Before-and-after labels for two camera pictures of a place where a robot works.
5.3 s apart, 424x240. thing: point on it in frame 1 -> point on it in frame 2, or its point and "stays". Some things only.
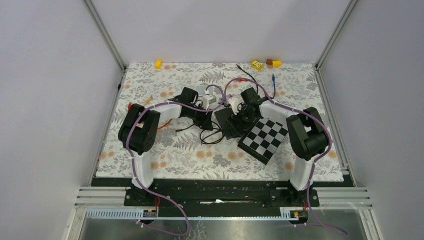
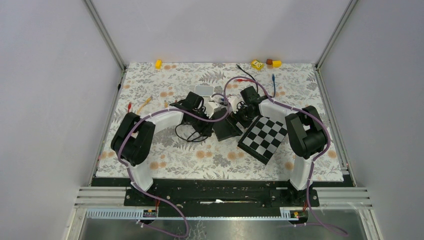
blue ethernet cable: [273, 78] stays
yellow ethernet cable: [147, 100] stays
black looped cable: [222, 136] -> [187, 132]
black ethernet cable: [247, 73] stays
